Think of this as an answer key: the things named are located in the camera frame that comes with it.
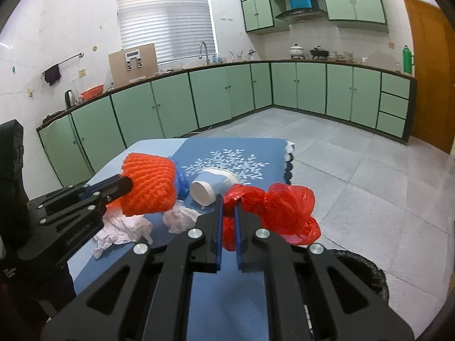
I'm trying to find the green lower kitchen cabinets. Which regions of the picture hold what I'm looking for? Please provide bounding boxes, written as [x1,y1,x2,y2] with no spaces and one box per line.
[37,61,417,186]

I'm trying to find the small crumpled white tissue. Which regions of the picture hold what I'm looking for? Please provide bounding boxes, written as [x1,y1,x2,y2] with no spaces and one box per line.
[163,200,200,234]

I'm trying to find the blue coffee tree tablecloth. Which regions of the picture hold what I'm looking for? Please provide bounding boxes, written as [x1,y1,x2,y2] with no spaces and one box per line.
[67,137,296,341]

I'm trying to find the brown cardboard box on counter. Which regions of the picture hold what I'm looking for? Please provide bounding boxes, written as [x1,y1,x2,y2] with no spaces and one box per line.
[108,43,159,89]

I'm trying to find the white window blinds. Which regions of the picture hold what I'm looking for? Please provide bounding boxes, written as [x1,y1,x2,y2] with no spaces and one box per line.
[116,0,217,64]

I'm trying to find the white tissue paper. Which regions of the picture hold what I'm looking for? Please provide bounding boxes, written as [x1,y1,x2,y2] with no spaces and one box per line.
[92,205,154,259]

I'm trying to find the steel electric kettle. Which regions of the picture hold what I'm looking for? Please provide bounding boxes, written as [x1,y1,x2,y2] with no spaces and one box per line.
[64,89,77,109]

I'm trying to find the black lined trash bin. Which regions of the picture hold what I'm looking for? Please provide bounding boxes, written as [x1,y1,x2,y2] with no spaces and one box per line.
[329,249,390,304]

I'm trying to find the dark hanging towel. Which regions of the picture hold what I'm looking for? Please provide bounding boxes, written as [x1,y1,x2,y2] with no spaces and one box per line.
[43,64,61,86]

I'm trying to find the orange plastic basin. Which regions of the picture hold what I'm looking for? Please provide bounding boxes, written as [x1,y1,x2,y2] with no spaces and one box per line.
[81,85,104,101]

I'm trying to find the white cooking pot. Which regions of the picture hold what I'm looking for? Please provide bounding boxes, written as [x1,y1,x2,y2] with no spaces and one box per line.
[289,44,305,59]

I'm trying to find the black range hood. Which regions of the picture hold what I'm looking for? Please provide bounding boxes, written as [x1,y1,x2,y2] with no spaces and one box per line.
[276,8,328,24]

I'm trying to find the closed wooden door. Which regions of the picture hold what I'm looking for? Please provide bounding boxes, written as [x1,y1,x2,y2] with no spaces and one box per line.
[404,0,454,153]

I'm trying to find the red plastic bag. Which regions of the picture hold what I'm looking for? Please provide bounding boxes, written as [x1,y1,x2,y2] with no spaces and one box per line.
[222,182,321,252]

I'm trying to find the orange foam fruit net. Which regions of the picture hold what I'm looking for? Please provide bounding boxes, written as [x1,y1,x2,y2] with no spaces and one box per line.
[106,152,177,216]

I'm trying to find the black wok pan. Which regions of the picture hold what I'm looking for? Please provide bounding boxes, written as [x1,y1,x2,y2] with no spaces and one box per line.
[310,46,329,60]

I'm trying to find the blue plastic bag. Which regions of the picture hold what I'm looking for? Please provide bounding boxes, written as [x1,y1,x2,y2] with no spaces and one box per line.
[170,157,190,200]

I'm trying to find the chrome kitchen faucet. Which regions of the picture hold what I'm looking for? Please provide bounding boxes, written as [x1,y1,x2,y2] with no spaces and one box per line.
[199,41,210,66]

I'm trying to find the green thermos flask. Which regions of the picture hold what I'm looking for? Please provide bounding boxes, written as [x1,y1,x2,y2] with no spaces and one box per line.
[402,45,413,75]

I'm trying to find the chrome towel rail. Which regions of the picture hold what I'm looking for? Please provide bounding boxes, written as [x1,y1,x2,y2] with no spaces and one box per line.
[58,52,84,65]

